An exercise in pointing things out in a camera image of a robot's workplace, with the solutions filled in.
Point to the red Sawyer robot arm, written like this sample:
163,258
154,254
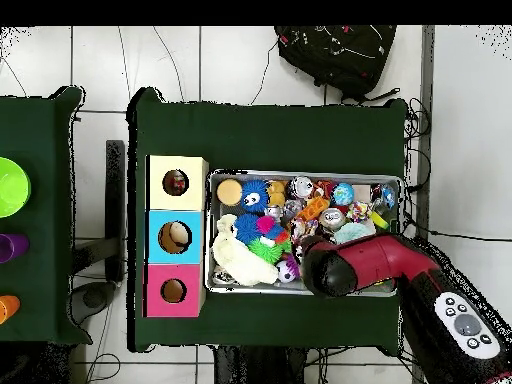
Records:
380,260

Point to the shallow metal mesh bin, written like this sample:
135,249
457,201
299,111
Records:
224,209

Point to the wooden three-hole box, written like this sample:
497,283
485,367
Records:
160,200

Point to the blue spiky ball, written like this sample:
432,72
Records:
247,228

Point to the blue spiky toy with eyes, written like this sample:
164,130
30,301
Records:
258,188

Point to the orange foam disc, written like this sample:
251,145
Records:
229,192

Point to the cream knitted cloth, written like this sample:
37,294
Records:
240,260

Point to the silver-top soda can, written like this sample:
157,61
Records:
300,187

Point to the orange plastic tray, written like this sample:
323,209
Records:
314,207

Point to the dark green tablecloth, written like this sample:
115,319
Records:
280,136
40,120

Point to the globe print ball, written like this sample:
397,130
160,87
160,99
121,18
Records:
342,194

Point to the mint green knitted cloth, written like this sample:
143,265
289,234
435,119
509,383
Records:
352,232

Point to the black backpack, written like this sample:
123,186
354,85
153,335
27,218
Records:
340,56

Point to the dark gray rounded base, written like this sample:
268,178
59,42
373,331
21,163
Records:
94,298

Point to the purple cup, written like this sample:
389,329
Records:
14,248

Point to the lime green bowl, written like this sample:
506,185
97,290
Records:
12,188

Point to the orange cup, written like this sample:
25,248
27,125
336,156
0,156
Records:
8,308

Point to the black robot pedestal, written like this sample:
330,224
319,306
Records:
256,368

